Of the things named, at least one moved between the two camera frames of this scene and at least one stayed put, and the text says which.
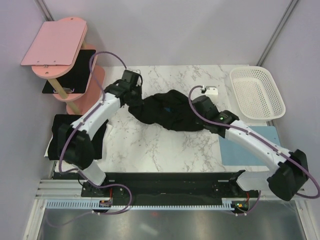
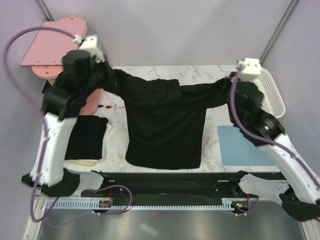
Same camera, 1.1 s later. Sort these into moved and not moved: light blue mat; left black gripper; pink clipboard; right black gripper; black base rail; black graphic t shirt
Moved: right black gripper; left black gripper; black graphic t shirt
Not moved: light blue mat; black base rail; pink clipboard
